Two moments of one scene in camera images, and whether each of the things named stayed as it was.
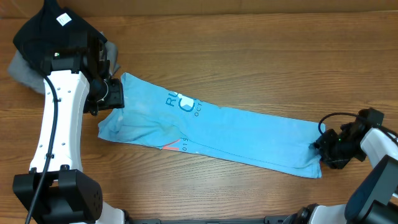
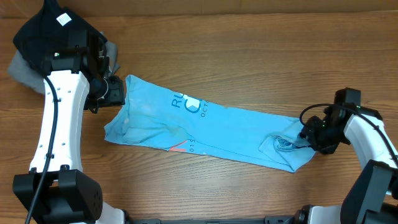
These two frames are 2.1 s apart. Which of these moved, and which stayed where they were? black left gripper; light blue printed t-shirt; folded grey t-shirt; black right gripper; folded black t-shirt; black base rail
Moved: black right gripper; light blue printed t-shirt
Stayed: black left gripper; folded black t-shirt; folded grey t-shirt; black base rail
